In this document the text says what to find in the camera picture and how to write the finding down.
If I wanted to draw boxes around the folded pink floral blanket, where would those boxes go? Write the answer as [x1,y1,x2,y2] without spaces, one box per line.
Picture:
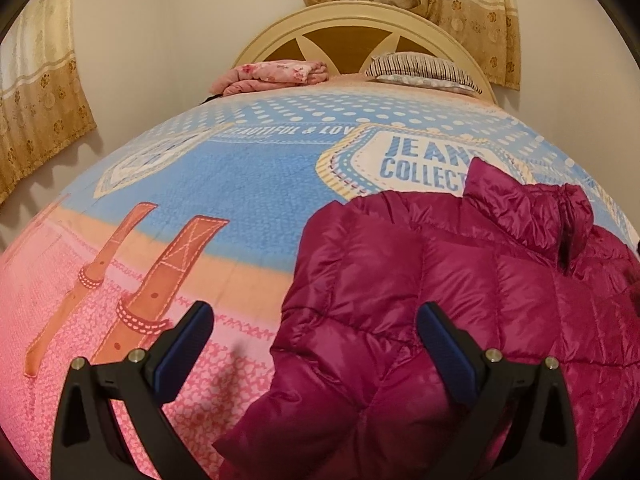
[209,60,329,96]

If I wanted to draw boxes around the cream wooden headboard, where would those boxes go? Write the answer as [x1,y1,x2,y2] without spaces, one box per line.
[235,1,497,104]

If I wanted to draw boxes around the striped pillow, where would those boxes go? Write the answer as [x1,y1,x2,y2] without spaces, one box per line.
[364,52,483,94]

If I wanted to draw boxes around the beige curtain on left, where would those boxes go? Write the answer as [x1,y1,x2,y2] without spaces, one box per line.
[0,0,96,200]

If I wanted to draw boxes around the blue pink printed bedspread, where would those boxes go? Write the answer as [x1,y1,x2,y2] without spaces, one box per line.
[1,78,639,479]

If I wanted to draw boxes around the magenta puffer down jacket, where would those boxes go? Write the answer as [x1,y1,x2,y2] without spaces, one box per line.
[215,159,639,479]

